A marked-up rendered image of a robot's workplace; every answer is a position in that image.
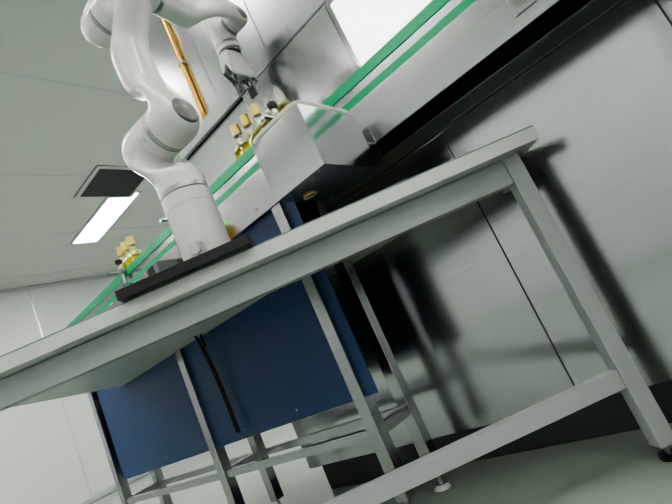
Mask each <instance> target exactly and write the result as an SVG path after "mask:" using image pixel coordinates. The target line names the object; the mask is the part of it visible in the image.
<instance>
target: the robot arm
mask: <svg viewBox="0 0 672 504"><path fill-rule="evenodd" d="M152 14H154V15H156V16H158V17H160V18H162V19H164V20H166V21H168V22H170V23H172V24H174V25H176V26H178V27H181V28H184V29H187V28H190V27H192V26H194V25H196V24H197V23H199V22H201V21H203V22H204V25H205V27H206V30H207V32H208V34H209V37H210V39H211V41H212V43H213V46H214V48H215V50H216V53H217V55H218V57H219V62H220V66H221V69H222V72H223V75H224V77H225V79H226V80H227V81H229V82H231V83H232V85H233V86H234V87H235V89H236V91H237V93H238V95H239V97H242V96H243V95H244V93H245V92H246V91H245V88H244V86H243V85H246V86H247V88H248V93H249V95H250V97H251V99H252V100H254V98H255V97H256V96H257V95H258V92H257V90H256V88H255V84H256V83H257V82H258V81H257V79H256V78H255V77H254V76H253V73H252V70H251V68H250V66H249V64H248V63H247V61H246V59H245V58H244V56H243V55H242V54H241V47H240V45H239V43H238V41H237V35H238V33H239V32H240V31H241V30H242V29H243V28H244V27H245V25H246V24H247V21H248V17H247V14H246V13H245V11H244V10H243V9H242V8H240V7H239V6H238V5H236V4H234V3H233V2H231V1H229V0H88V2H87V4H86V6H85V9H84V11H83V14H82V17H81V31H82V34H83V36H84V37H85V39H86V40H87V41H88V42H89V43H90V44H92V45H94V46H95V47H98V48H109V47H110V53H111V59H112V62H113V65H114V68H115V71H116V73H117V75H118V78H119V80H120V82H121V84H122V86H123V87H124V89H125V90H126V91H127V92H128V93H129V94H130V95H131V96H133V97H134V98H137V99H140V100H145V101H147V103H148V109H147V111H146V112H145V113H144V115H143V116H142V117H141V118H140V119H139V120H138V121H137V122H136V123H135V124H134V125H133V127H132V128H131V129H130V130H129V131H128V132H127V134H126V135H125V137H124V139H123V141H122V148H121V149H122V156H123V159H124V162H125V163H126V165H127V166H128V167H129V168H130V169H131V170H132V171H134V172H136V173H137V174H139V175H141V176H143V177H144V178H146V179H147V180H148V181H150V182H151V183H152V185H153V186H154V187H155V189H156V191H157V194H158V196H159V199H160V201H161V204H162V207H163V209H164V212H165V215H166V217H167V220H168V222H169V225H170V227H171V230H172V233H173V235H174V238H175V240H176V243H177V246H178V248H179V251H180V253H181V256H182V258H183V261H185V260H188V259H190V258H192V257H195V256H197V255H199V254H201V253H204V252H206V251H208V250H211V249H213V248H215V247H218V246H220V245H222V244H224V243H227V242H229V241H231V239H230V237H229V234H228V232H227V229H226V227H225V225H224V222H223V220H222V217H221V215H220V212H219V210H218V207H217V205H216V203H215V200H214V198H213V195H212V193H211V190H210V188H209V185H208V183H207V181H206V178H205V176H204V174H203V173H202V171H201V170H200V169H199V168H198V167H197V166H196V165H193V164H190V163H179V164H174V158H175V156H176V155H177V154H178V153H180V152H181V151H182V150H183V149H184V148H185V147H186V146H187V145H188V144H189V143H190V142H191V141H192V140H193V139H194V138H195V136H196V135H197V133H198V131H199V127H200V120H199V116H198V113H197V111H196V109H195V108H194V106H193V105H192V104H191V103H190V102H189V101H187V100H186V99H185V98H184V97H182V96H181V95H180V94H178V93H177V92H176V91H174V90H173V89H172V88H171V87H170V86H169V85H168V84H167V83H166V82H165V80H164V79H163V78H162V76H161V75H160V73H159V71H158V69H157V66H156V64H155V61H154V59H153V56H152V54H151V51H150V44H149V36H150V26H151V16H152ZM249 81H250V83H251V84H250V85H249V84H248V83H249Z"/></svg>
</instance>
